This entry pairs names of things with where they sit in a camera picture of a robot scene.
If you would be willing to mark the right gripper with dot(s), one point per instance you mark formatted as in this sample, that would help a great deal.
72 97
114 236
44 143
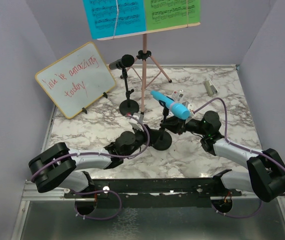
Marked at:
175 125

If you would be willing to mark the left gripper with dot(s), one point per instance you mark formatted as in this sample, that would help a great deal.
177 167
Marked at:
152 134

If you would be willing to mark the blue toy microphone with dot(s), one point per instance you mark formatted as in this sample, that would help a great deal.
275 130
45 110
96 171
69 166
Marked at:
178 109

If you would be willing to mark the black mic stand front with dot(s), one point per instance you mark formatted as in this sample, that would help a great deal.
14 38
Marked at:
164 139

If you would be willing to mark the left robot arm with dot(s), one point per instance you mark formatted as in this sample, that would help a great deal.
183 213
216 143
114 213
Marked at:
57 166

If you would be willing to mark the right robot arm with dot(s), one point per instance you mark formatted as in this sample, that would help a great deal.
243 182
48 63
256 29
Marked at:
265 175

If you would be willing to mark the white remote packet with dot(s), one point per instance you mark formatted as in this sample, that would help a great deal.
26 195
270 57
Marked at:
178 96

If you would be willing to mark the grey eraser block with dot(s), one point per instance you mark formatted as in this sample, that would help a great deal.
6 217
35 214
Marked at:
210 88

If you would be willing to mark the pink music stand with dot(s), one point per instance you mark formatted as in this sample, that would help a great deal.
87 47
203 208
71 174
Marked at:
144 54

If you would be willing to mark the black microphone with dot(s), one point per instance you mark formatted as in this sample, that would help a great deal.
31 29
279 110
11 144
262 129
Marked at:
125 61

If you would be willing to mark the yellow framed whiteboard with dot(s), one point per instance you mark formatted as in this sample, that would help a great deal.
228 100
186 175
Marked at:
76 80

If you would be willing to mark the green sheet music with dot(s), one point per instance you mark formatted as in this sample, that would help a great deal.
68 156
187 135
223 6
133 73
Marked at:
165 14

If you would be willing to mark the blue sheet music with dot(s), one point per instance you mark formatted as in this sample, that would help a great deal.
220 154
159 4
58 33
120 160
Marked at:
113 18

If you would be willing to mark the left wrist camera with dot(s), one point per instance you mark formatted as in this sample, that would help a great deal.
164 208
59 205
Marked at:
136 121

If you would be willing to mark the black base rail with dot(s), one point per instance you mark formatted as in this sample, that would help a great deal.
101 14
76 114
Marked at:
165 192

